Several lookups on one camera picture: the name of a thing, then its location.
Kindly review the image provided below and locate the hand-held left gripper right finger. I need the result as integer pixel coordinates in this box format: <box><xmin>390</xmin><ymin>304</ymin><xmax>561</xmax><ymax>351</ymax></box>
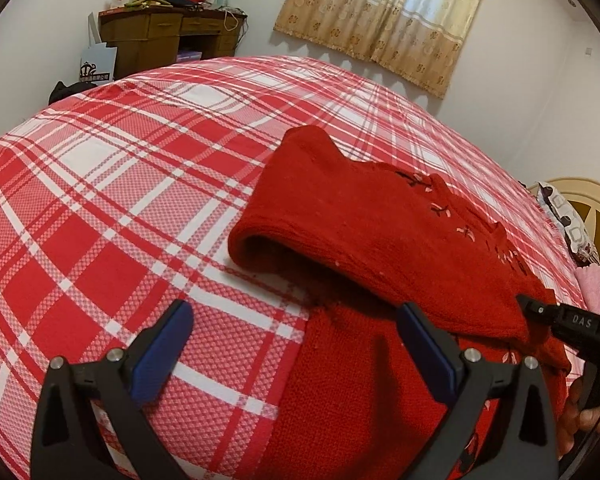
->
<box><xmin>395</xmin><ymin>301</ymin><xmax>561</xmax><ymax>480</ymax></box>

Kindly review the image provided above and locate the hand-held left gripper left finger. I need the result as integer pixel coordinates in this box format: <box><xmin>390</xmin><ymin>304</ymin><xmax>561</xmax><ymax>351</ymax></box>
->
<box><xmin>30</xmin><ymin>299</ymin><xmax>196</xmax><ymax>480</ymax></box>

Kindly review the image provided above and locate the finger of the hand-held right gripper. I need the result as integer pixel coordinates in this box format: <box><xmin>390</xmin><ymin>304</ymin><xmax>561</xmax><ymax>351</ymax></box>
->
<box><xmin>516</xmin><ymin>294</ymin><xmax>563</xmax><ymax>335</ymax></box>

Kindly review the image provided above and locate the red knitted sweater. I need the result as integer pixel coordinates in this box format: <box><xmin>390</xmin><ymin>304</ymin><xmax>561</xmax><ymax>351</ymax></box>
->
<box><xmin>228</xmin><ymin>125</ymin><xmax>573</xmax><ymax>480</ymax></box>

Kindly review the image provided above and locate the black clothes heap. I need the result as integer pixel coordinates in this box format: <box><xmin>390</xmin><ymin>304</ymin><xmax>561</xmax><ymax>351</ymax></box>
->
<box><xmin>48</xmin><ymin>81</ymin><xmax>93</xmax><ymax>106</ymax></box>

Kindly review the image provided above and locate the person's right hand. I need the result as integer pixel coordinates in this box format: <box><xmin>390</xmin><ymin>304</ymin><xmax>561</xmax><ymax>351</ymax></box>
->
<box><xmin>562</xmin><ymin>375</ymin><xmax>600</xmax><ymax>461</ymax></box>

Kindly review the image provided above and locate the pink cloth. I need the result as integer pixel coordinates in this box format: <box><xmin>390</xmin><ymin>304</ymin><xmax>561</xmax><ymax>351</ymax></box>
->
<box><xmin>575</xmin><ymin>264</ymin><xmax>600</xmax><ymax>317</ymax></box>

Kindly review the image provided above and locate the patterned pillow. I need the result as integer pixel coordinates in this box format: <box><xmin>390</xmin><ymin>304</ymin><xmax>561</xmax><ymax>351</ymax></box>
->
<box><xmin>537</xmin><ymin>181</ymin><xmax>600</xmax><ymax>263</ymax></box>

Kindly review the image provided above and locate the cream headboard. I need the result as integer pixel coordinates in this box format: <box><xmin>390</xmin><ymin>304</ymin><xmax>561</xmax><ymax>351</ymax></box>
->
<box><xmin>527</xmin><ymin>177</ymin><xmax>600</xmax><ymax>271</ymax></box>

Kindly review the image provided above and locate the red plaid bed sheet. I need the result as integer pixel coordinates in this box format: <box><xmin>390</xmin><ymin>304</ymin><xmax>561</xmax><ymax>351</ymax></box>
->
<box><xmin>0</xmin><ymin>55</ymin><xmax>600</xmax><ymax>480</ymax></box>

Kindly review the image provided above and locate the white printed paper bag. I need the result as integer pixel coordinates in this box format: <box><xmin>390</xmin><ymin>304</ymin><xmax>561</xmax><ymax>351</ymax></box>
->
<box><xmin>80</xmin><ymin>12</ymin><xmax>118</xmax><ymax>82</ymax></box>

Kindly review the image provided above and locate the brown wooden desk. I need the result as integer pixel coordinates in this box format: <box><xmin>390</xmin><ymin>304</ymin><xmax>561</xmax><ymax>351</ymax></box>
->
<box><xmin>98</xmin><ymin>7</ymin><xmax>246</xmax><ymax>81</ymax></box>

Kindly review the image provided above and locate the beige patterned curtain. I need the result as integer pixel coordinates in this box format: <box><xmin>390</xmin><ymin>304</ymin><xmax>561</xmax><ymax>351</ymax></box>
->
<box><xmin>273</xmin><ymin>0</ymin><xmax>493</xmax><ymax>100</ymax></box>

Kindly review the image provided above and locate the white cable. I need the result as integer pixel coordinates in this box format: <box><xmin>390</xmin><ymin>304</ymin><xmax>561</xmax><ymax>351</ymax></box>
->
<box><xmin>222</xmin><ymin>6</ymin><xmax>242</xmax><ymax>37</ymax></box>

